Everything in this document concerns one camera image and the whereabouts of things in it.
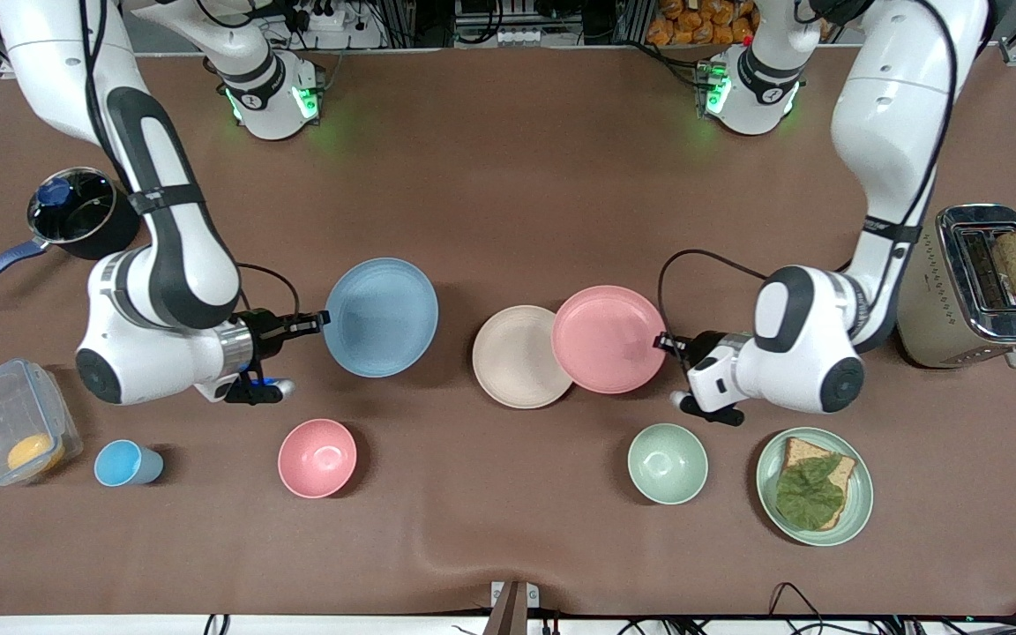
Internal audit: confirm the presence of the pink shallow plate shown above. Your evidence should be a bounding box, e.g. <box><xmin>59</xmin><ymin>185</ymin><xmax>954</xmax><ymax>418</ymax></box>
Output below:
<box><xmin>551</xmin><ymin>285</ymin><xmax>669</xmax><ymax>395</ymax></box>

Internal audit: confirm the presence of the blue shallow plate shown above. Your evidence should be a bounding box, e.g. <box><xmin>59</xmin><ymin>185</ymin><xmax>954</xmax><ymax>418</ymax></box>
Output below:
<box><xmin>324</xmin><ymin>257</ymin><xmax>440</xmax><ymax>378</ymax></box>

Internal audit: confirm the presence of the green bowl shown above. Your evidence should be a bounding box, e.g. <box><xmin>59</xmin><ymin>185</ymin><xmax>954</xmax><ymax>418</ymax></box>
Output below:
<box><xmin>628</xmin><ymin>423</ymin><xmax>709</xmax><ymax>505</ymax></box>

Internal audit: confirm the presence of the brown bread slice under lettuce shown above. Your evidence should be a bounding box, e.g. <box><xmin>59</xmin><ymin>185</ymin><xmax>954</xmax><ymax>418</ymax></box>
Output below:
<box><xmin>780</xmin><ymin>437</ymin><xmax>857</xmax><ymax>530</ymax></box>

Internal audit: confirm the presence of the pink bowl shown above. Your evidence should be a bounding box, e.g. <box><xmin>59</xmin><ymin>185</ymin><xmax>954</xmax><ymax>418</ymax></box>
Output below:
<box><xmin>278</xmin><ymin>418</ymin><xmax>358</xmax><ymax>500</ymax></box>

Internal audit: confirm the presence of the beige shallow plate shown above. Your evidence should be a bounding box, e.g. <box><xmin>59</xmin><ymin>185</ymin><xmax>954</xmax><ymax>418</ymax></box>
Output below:
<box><xmin>472</xmin><ymin>304</ymin><xmax>576</xmax><ymax>410</ymax></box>

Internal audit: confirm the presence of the green lettuce leaf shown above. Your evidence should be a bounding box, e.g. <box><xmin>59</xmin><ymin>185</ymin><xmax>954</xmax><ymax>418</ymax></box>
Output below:
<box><xmin>775</xmin><ymin>454</ymin><xmax>846</xmax><ymax>532</ymax></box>

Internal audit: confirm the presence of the green plate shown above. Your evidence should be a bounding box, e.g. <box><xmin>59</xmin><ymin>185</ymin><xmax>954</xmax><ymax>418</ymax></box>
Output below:
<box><xmin>756</xmin><ymin>427</ymin><xmax>874</xmax><ymax>547</ymax></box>

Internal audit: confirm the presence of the blue cup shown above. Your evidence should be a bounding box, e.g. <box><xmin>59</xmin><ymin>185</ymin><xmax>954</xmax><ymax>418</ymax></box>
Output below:
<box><xmin>93</xmin><ymin>439</ymin><xmax>165</xmax><ymax>488</ymax></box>

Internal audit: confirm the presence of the glass lid with blue knob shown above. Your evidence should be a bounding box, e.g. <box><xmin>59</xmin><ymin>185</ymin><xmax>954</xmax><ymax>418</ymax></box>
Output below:
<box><xmin>27</xmin><ymin>168</ymin><xmax>116</xmax><ymax>246</ymax></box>

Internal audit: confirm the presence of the beige chrome toaster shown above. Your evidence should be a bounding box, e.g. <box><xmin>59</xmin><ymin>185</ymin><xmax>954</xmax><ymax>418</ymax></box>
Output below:
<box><xmin>896</xmin><ymin>204</ymin><xmax>1016</xmax><ymax>370</ymax></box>

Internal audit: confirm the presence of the brown tablecloth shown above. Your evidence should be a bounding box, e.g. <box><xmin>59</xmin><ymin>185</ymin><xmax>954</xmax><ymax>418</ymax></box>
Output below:
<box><xmin>0</xmin><ymin>44</ymin><xmax>1016</xmax><ymax>618</ymax></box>

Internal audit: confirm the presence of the orange round food piece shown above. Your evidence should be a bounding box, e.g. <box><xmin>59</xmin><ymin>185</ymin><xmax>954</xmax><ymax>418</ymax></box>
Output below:
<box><xmin>7</xmin><ymin>432</ymin><xmax>65</xmax><ymax>473</ymax></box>

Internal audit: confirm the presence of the white power strip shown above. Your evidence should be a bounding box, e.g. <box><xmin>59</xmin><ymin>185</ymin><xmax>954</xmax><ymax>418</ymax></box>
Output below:
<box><xmin>288</xmin><ymin>0</ymin><xmax>361</xmax><ymax>29</ymax></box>
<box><xmin>470</xmin><ymin>25</ymin><xmax>546</xmax><ymax>47</ymax></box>

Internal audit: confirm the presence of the bag of orange buns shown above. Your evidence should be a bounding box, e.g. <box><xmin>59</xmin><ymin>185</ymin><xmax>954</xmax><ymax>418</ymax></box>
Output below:
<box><xmin>646</xmin><ymin>0</ymin><xmax>760</xmax><ymax>47</ymax></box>

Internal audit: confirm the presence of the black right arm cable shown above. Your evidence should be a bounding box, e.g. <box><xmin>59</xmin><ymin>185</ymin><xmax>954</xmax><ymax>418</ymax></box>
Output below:
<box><xmin>76</xmin><ymin>0</ymin><xmax>302</xmax><ymax>320</ymax></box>

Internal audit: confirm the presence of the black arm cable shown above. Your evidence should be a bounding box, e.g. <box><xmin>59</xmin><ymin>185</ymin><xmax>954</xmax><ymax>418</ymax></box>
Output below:
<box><xmin>656</xmin><ymin>0</ymin><xmax>959</xmax><ymax>345</ymax></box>
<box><xmin>76</xmin><ymin>0</ymin><xmax>302</xmax><ymax>320</ymax></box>

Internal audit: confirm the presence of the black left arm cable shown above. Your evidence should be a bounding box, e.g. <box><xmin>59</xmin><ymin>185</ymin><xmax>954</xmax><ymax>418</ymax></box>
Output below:
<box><xmin>656</xmin><ymin>0</ymin><xmax>959</xmax><ymax>345</ymax></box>

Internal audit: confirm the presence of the black pot with blue handle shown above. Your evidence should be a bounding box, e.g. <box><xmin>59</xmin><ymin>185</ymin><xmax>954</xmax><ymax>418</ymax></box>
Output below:
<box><xmin>0</xmin><ymin>166</ymin><xmax>143</xmax><ymax>303</ymax></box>

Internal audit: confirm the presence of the grey metal bracket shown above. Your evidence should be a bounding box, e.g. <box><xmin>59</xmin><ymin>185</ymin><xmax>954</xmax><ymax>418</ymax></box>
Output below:
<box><xmin>483</xmin><ymin>580</ymin><xmax>541</xmax><ymax>635</ymax></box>

